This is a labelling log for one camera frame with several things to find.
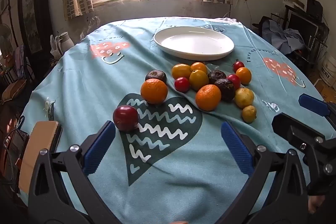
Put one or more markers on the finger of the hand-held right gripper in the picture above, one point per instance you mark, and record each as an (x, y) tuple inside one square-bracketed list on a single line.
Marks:
[(291, 127), (313, 105)]

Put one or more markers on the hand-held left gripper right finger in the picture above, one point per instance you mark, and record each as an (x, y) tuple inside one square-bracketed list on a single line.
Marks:
[(236, 150)]

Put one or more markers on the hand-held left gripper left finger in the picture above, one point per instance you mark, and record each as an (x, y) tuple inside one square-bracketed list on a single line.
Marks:
[(99, 148)]

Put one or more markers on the small yellow round fruit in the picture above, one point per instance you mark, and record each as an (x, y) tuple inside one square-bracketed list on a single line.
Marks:
[(248, 113)]

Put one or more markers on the dark red plum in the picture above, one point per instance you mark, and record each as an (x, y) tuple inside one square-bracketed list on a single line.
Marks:
[(125, 118)]

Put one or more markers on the large yellow round fruit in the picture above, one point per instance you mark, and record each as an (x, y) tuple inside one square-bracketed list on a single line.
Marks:
[(244, 97)]

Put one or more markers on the small orange mandarin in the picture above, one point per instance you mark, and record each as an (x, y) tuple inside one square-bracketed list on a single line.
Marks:
[(243, 75), (198, 66)]

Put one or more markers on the dark wrinkled passion fruit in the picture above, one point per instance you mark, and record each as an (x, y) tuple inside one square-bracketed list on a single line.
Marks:
[(225, 90), (216, 76), (156, 75)]

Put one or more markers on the green-brown fruit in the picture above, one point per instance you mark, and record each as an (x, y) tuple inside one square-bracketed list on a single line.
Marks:
[(198, 79)]

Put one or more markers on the red cherry tomato with stem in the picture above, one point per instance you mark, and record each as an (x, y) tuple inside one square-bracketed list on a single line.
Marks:
[(238, 66)]

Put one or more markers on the yellow-orange mandarin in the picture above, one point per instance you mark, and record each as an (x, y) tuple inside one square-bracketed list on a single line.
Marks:
[(181, 71)]

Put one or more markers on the white oval plate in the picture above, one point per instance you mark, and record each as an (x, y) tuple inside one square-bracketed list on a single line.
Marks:
[(194, 41)]

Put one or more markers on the person's right hand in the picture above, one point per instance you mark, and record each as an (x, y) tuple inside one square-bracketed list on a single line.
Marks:
[(316, 204)]

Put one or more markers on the white plastic bucket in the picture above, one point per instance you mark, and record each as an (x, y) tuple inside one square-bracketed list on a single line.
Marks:
[(328, 70)]

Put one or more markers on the large orange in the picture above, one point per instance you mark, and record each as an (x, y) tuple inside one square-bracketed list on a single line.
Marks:
[(154, 91), (208, 97)]

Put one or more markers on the brown leather phone case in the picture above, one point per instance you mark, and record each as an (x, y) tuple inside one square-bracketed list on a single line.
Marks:
[(39, 148)]

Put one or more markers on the blue cloth pile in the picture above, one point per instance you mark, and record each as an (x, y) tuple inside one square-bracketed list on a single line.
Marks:
[(286, 37)]

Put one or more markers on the light blue printed tablecloth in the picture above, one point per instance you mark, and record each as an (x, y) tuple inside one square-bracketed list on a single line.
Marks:
[(170, 187)]

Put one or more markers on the black monitor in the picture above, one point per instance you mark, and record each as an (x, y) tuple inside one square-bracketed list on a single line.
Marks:
[(302, 26)]

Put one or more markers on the white jug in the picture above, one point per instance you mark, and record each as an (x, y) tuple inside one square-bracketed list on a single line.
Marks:
[(65, 43)]

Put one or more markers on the white under cloth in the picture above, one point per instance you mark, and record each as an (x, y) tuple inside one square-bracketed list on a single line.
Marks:
[(227, 20)]

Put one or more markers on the dark wooden cabinet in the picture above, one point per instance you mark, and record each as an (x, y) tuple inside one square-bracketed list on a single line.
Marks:
[(31, 16)]

